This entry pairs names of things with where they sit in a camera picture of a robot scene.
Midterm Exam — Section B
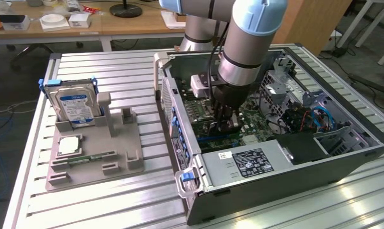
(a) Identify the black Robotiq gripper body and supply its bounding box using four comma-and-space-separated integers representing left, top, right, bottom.
209, 83, 251, 115

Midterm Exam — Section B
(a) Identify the blue expansion slot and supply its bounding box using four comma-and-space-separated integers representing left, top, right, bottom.
196, 135, 231, 143

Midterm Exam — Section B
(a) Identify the CPU socket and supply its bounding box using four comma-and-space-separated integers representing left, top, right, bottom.
200, 98, 219, 119

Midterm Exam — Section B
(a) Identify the green motherboard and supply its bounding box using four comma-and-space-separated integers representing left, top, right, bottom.
177, 78, 271, 153

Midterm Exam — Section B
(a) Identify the silver perforated drive cage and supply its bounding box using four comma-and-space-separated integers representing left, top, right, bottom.
260, 69, 307, 120

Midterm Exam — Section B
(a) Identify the grey power supply unit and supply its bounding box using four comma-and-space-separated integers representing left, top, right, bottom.
200, 139, 295, 188

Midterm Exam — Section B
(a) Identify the open black PC case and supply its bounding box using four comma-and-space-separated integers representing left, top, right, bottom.
153, 42, 384, 226

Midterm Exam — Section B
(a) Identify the white paper stack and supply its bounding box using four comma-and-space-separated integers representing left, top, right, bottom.
161, 10, 188, 29

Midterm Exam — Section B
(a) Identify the grey disk bay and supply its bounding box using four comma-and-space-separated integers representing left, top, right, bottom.
313, 125, 371, 157

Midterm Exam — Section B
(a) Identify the wooden cabinet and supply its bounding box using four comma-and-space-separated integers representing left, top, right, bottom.
269, 0, 353, 55

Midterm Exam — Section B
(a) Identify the grey parts rack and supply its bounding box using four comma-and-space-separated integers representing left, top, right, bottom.
44, 92, 145, 192

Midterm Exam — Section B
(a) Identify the wooden desk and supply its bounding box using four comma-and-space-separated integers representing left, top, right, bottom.
0, 0, 275, 52

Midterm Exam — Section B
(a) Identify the hard disk with blue label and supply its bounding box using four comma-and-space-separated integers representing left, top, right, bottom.
47, 87, 96, 127

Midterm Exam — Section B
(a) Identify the black round lamp base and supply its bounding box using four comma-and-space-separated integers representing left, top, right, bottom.
109, 0, 144, 18

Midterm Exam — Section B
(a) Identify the silver CPU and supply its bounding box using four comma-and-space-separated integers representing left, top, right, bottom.
57, 137, 80, 157

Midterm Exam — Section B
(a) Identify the blue disk caddy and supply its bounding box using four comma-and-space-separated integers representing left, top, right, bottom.
36, 76, 100, 120

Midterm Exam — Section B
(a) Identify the white box with label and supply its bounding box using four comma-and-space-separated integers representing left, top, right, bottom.
68, 13, 93, 28

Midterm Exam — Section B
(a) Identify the white box with black top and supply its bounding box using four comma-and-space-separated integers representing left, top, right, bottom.
0, 14, 31, 31

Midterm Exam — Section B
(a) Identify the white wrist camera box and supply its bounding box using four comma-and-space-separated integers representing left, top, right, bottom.
189, 74, 216, 98

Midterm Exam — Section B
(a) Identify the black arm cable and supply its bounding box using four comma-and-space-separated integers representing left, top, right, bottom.
205, 0, 231, 101

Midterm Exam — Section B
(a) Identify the red wire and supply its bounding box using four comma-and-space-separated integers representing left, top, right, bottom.
299, 108, 311, 131

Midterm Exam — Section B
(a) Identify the blue wire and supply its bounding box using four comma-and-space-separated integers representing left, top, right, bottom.
311, 106, 336, 132

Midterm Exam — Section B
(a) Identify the white table frame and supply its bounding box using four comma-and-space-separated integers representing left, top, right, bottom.
336, 0, 384, 65

